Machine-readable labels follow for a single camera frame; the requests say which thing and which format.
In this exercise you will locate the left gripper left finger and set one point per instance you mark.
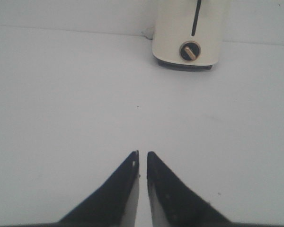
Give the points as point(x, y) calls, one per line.
point(114, 203)

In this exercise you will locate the cream two-slot toaster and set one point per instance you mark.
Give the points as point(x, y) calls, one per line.
point(188, 33)

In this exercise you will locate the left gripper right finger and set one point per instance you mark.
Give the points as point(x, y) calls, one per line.
point(172, 203)

